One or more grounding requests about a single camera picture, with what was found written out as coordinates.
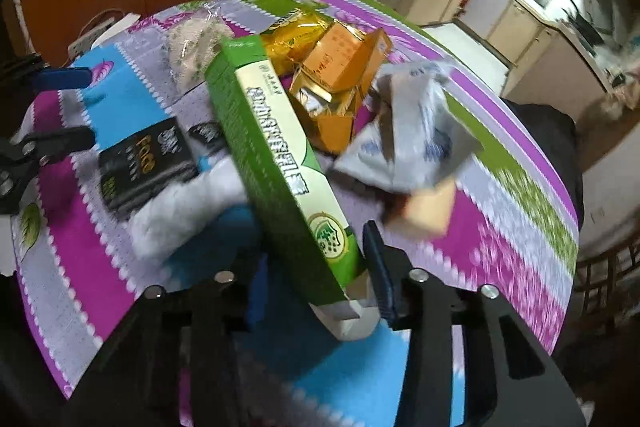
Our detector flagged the gold foil wrapper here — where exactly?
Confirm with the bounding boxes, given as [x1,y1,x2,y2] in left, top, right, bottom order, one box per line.
[288,66,374,155]

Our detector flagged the white cloth bundle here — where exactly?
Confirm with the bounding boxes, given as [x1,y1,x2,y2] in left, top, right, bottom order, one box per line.
[128,156,248,263]

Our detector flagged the beige kitchen cabinets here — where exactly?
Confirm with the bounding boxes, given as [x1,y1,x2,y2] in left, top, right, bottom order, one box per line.
[399,0,612,115]

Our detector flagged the beige orange sponge block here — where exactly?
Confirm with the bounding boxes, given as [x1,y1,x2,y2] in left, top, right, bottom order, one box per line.
[384,178,457,239]

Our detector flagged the orange cardboard box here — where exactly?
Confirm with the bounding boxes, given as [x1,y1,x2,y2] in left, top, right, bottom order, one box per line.
[299,20,393,94]

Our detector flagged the green white carton box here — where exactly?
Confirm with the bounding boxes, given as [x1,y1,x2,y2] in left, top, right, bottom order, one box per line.
[205,35,380,341]

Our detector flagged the colourful striped tablecloth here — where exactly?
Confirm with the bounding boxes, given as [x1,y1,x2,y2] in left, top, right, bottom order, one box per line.
[11,0,579,426]

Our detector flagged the white power strip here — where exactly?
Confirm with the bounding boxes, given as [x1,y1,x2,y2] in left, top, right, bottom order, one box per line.
[67,9,141,62]

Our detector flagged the yellow foil snack bag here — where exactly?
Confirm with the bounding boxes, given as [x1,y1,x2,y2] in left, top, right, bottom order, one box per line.
[260,8,333,77]

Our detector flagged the white blue wet-wipes packet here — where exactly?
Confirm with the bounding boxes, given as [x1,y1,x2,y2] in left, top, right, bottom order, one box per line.
[333,61,482,194]

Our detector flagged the clear bag of crumbs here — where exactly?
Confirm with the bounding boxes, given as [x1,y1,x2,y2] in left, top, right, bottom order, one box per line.
[166,3,234,94]

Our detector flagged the black face tissue pack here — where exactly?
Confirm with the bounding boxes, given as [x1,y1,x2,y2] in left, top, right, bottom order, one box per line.
[99,117,198,221]

